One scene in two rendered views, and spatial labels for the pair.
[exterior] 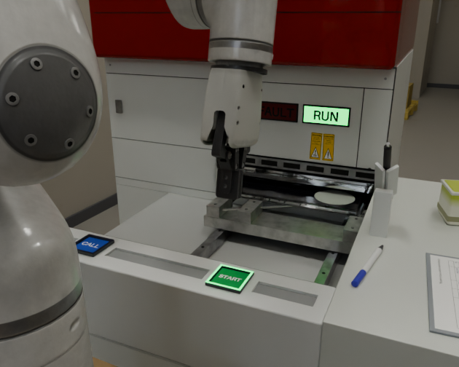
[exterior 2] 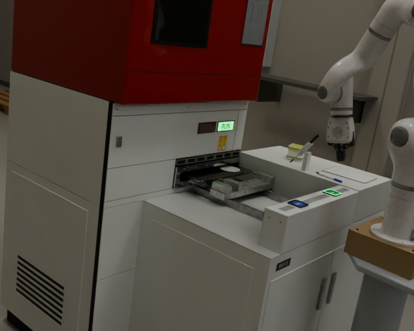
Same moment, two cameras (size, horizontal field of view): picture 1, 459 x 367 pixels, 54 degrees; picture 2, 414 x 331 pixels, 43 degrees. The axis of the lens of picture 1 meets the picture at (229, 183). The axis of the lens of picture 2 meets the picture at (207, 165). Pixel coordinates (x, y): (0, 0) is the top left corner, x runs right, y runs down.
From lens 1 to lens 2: 2.15 m
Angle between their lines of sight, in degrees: 71
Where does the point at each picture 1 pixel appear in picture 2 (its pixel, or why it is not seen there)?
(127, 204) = (110, 223)
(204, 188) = (165, 187)
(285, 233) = (253, 188)
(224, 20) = (350, 102)
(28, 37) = not seen: outside the picture
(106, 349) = (307, 247)
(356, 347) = (363, 194)
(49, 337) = not seen: outside the picture
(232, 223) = (236, 193)
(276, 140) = (205, 144)
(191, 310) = (336, 207)
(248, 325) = (346, 203)
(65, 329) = not seen: outside the picture
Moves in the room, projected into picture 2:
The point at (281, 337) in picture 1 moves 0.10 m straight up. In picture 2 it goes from (351, 202) to (357, 178)
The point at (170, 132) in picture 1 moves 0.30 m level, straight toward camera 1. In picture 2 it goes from (151, 153) to (226, 167)
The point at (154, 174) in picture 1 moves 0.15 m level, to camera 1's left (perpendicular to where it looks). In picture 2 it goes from (135, 189) to (118, 199)
